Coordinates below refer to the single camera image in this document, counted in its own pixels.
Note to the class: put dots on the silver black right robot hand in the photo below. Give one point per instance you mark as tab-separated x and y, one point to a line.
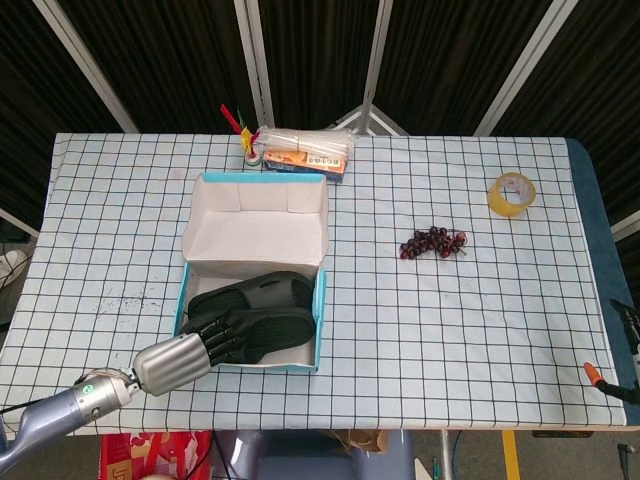
634	330

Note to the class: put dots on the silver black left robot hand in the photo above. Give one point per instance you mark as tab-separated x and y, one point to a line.
170	365

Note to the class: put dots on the black rubber slipper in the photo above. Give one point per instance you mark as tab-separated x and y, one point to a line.
280	332
270	290

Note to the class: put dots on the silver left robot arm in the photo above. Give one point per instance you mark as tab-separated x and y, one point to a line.
75	405

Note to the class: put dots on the light blue cardboard shoe box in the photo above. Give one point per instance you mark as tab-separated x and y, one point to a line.
255	235

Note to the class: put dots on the orange black spring clamp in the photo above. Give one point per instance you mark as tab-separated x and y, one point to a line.
592	372

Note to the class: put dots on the dark blue table pad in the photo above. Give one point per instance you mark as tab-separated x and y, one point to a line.
592	200

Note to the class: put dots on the grey blue plastic chair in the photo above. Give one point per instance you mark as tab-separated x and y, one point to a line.
310	460

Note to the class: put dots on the yellow packing tape roll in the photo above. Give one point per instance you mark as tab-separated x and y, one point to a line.
500	206

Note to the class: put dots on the white black checked tablecloth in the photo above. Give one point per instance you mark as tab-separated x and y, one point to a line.
425	325

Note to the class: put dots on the brown paper bag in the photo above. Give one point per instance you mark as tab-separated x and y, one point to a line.
365	441

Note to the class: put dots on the dark purple grape bunch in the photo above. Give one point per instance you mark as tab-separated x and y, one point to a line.
432	242

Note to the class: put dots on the metal table leg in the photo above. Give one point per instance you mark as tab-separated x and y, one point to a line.
446	455

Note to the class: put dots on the red yellow feather shuttlecock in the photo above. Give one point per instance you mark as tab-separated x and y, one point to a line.
246	137

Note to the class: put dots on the orange and blue packet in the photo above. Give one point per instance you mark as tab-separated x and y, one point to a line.
305	165

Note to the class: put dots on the bundle of clear plastic tubes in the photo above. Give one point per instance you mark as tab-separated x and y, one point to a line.
305	140

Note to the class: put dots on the black folding screen white frame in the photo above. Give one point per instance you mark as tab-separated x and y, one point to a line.
175	60

